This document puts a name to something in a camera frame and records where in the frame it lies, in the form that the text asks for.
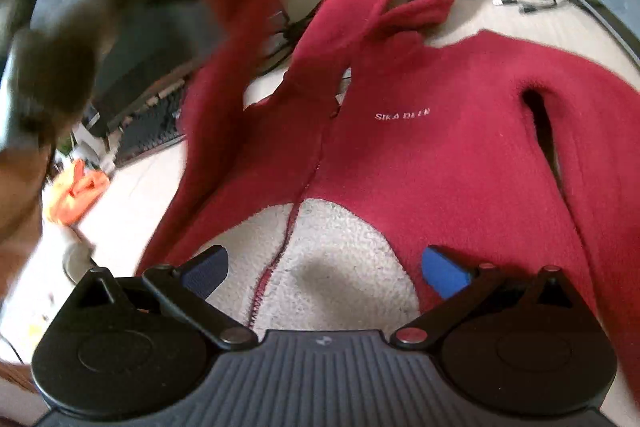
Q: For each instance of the black keyboard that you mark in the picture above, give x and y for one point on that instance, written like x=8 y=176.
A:
x=150 y=132

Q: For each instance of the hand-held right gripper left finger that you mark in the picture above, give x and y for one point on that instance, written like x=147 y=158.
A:
x=205 y=269

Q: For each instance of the person's left forearm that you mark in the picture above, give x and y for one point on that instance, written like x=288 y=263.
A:
x=17 y=197

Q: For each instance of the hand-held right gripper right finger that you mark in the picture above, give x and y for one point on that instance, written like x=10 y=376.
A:
x=442 y=274

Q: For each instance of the dark curved monitor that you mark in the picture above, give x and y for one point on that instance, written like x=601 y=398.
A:
x=150 y=52

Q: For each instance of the person's left hand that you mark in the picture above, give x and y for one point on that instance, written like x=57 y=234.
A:
x=50 y=77

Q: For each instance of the red hooded fleece jacket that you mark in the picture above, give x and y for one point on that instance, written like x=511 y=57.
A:
x=425 y=167

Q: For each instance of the orange crumpled bag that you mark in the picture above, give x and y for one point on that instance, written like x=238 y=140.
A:
x=75 y=197

